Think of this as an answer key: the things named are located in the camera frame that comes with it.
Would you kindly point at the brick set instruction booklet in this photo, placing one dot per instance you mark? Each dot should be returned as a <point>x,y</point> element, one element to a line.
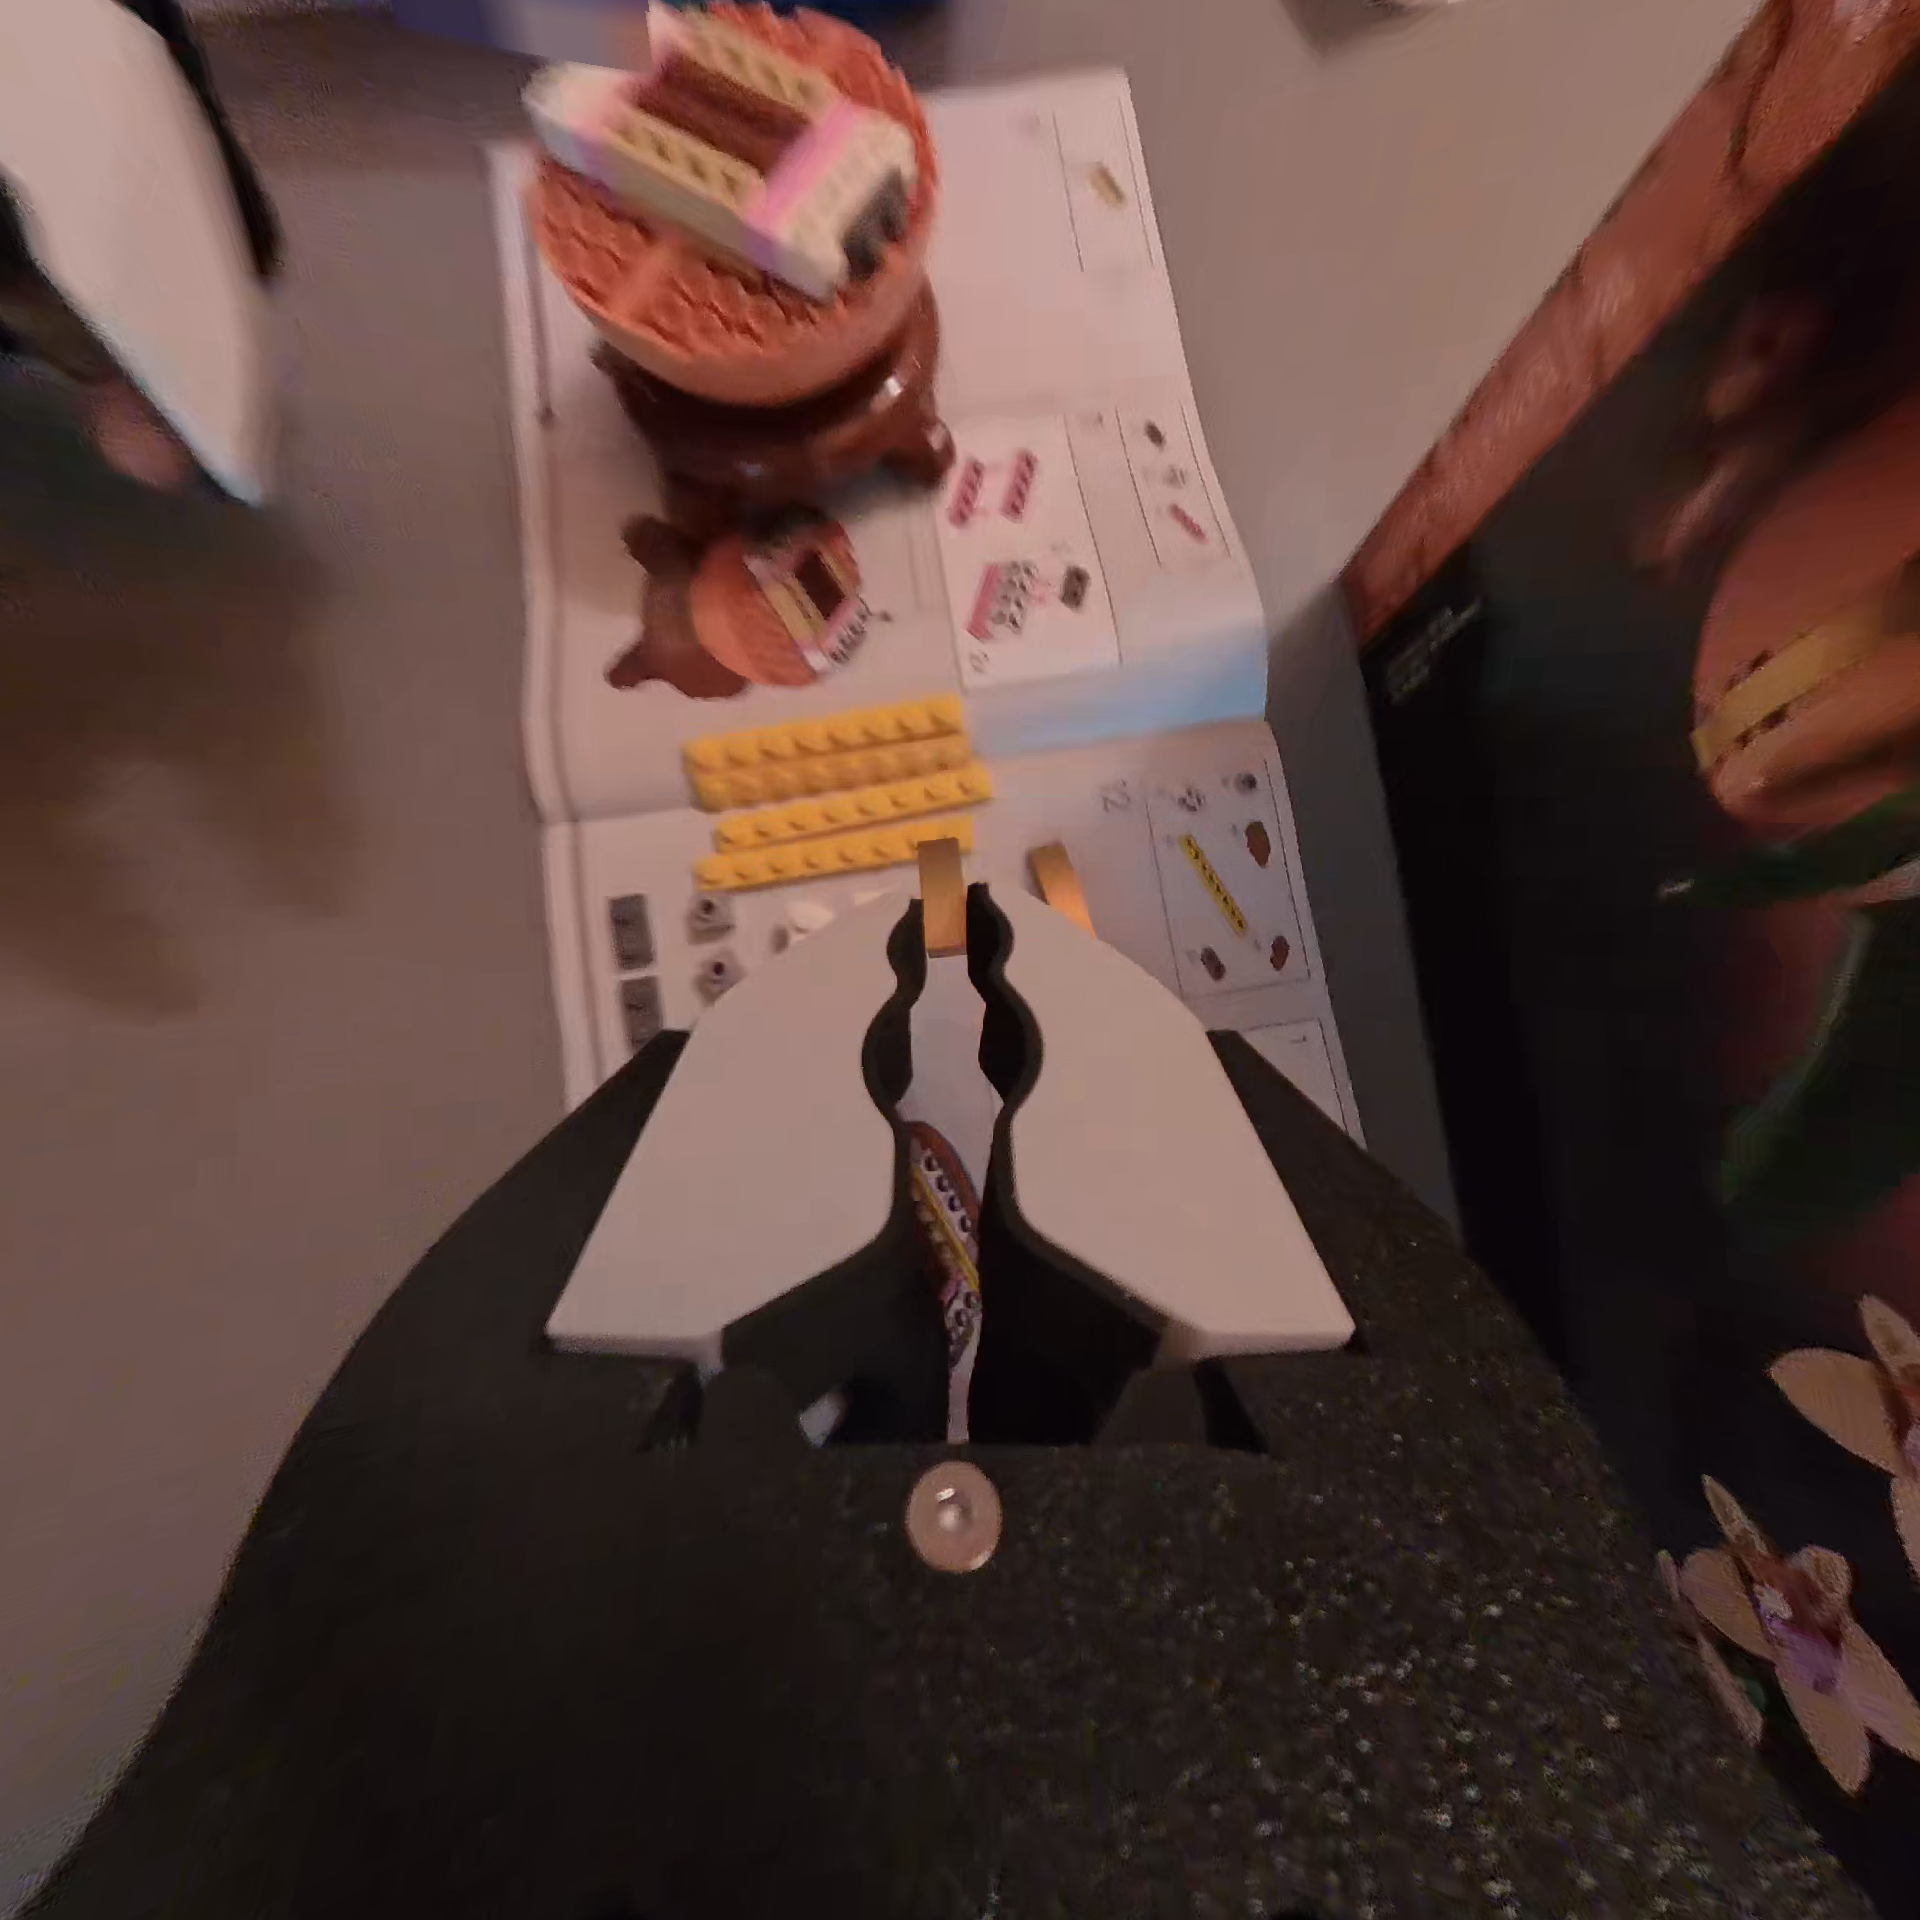
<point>1052,300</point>

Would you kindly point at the brick flowerpot model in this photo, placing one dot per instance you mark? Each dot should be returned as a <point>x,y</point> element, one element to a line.
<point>737,271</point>

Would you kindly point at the small white brick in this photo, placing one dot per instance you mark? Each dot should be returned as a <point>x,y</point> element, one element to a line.
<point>806,921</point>

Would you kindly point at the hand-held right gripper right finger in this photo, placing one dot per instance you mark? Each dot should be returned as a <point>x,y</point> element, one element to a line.
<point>1171,1171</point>

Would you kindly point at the black orchid print set box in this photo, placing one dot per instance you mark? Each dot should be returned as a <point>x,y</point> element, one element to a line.
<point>1622,900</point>

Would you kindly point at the person's left hand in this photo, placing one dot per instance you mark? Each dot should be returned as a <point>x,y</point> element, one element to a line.
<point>136,442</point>

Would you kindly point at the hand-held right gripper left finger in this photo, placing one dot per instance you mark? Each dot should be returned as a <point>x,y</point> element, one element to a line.
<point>720,1171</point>

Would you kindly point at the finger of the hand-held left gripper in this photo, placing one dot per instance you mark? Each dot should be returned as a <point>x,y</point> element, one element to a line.
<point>122,180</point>

